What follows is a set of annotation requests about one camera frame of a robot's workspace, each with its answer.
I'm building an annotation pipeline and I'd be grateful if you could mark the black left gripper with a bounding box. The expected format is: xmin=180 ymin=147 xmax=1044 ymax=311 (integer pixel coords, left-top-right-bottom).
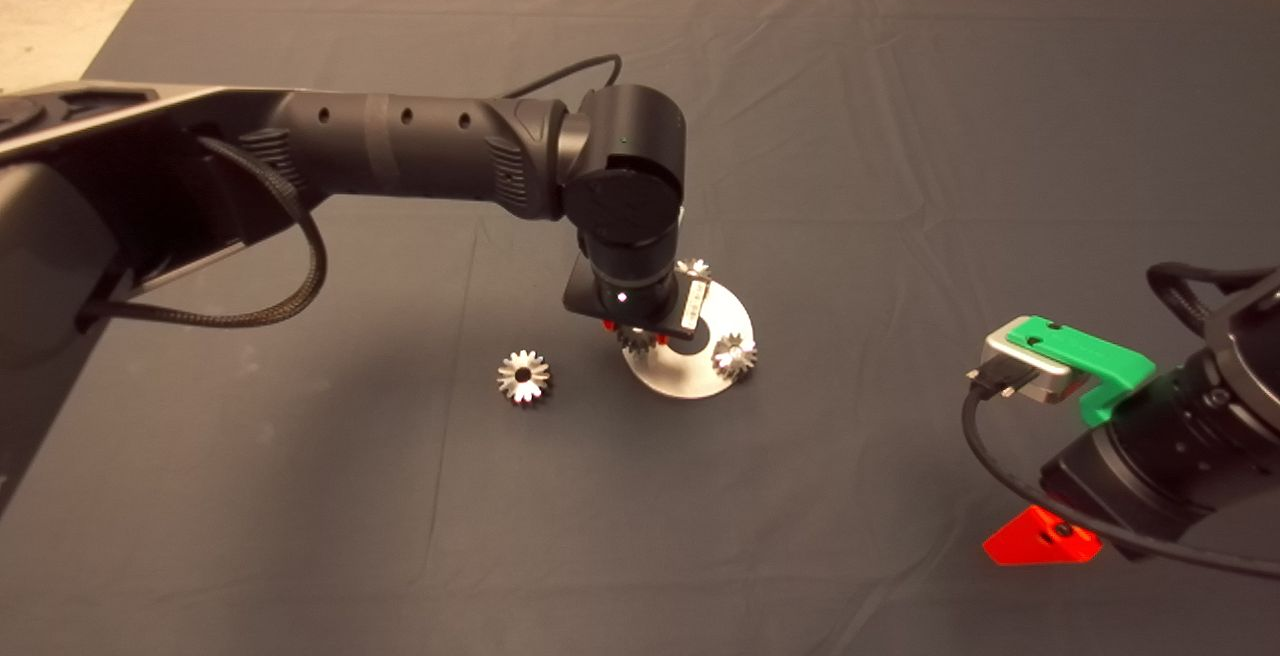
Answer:
xmin=562 ymin=258 xmax=714 ymax=346

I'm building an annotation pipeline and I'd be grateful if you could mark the green right camera mount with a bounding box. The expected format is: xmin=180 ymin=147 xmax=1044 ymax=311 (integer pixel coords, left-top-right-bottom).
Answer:
xmin=1005 ymin=316 xmax=1158 ymax=427

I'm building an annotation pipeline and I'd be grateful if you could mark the braided black left arm cable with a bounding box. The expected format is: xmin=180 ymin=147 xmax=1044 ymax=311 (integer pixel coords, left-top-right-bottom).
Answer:
xmin=78 ymin=136 xmax=329 ymax=329

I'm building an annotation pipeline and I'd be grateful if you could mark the large shiny steel gear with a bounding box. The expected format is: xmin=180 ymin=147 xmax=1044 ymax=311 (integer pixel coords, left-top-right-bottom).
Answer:
xmin=497 ymin=349 xmax=553 ymax=408

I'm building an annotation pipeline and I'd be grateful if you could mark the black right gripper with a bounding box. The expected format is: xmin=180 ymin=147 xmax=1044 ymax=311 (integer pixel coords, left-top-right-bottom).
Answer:
xmin=982 ymin=366 xmax=1252 ymax=567

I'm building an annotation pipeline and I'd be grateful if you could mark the braided black arm cable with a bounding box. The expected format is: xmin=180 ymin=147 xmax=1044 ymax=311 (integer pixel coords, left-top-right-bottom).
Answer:
xmin=78 ymin=136 xmax=329 ymax=329
xmin=1146 ymin=263 xmax=1280 ymax=337

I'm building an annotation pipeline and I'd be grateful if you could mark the dark grey table cloth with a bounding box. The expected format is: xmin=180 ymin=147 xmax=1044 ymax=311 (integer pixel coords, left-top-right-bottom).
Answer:
xmin=0 ymin=0 xmax=1280 ymax=656

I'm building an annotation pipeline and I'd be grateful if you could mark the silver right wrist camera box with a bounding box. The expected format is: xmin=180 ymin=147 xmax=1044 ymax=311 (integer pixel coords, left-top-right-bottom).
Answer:
xmin=965 ymin=329 xmax=1081 ymax=405

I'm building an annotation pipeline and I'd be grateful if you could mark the round metal plate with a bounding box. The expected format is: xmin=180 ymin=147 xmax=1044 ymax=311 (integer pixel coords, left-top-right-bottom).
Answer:
xmin=622 ymin=281 xmax=753 ymax=400

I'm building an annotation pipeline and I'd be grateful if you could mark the braided black right arm cable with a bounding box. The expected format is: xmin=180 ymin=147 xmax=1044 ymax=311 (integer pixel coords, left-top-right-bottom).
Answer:
xmin=1146 ymin=263 xmax=1280 ymax=337

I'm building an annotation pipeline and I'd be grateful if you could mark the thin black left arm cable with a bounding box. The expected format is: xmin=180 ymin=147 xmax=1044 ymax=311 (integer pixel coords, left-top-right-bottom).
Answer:
xmin=500 ymin=54 xmax=623 ymax=102

